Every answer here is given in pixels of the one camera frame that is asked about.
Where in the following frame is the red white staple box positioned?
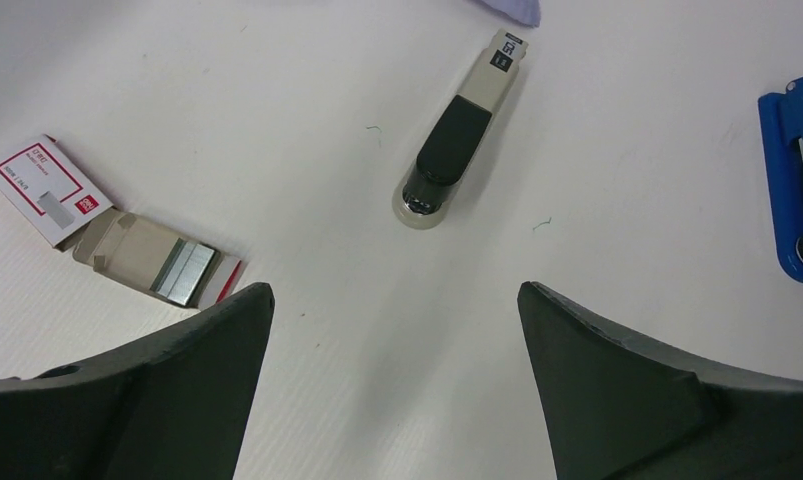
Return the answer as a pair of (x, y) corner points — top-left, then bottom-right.
(0, 134), (244, 310)

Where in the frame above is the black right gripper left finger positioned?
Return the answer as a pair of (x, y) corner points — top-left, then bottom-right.
(0, 283), (275, 479)

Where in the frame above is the purple crumpled cloth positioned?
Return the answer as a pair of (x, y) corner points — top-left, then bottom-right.
(479, 0), (541, 28)

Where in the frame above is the blue stapler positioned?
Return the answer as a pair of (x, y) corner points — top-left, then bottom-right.
(758, 77), (803, 283)

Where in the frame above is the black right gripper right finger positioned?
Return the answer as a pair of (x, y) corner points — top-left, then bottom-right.
(517, 282), (803, 479)

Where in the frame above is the beige black stapler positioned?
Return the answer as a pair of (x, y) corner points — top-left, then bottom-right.
(392, 29), (529, 230)

